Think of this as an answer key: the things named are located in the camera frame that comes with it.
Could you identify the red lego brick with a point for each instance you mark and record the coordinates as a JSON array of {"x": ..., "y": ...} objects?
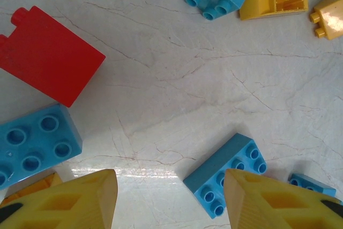
[{"x": 48, "y": 54}]

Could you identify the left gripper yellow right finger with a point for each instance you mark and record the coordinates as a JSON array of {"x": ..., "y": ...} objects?
[{"x": 281, "y": 207}]

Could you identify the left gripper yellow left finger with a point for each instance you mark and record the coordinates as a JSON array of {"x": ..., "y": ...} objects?
[{"x": 67, "y": 207}]

